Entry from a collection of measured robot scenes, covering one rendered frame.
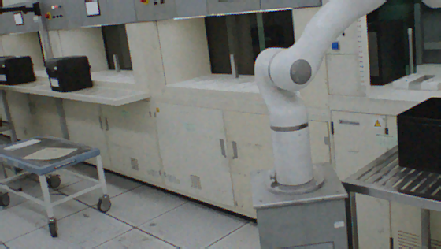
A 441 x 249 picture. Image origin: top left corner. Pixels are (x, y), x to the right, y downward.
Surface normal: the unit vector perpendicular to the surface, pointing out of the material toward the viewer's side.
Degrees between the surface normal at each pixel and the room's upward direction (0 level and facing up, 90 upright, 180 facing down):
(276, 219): 90
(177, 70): 90
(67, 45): 90
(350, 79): 90
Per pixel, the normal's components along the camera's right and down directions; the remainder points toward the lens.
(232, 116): -0.66, 0.23
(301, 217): 0.07, 0.21
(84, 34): 0.75, 0.07
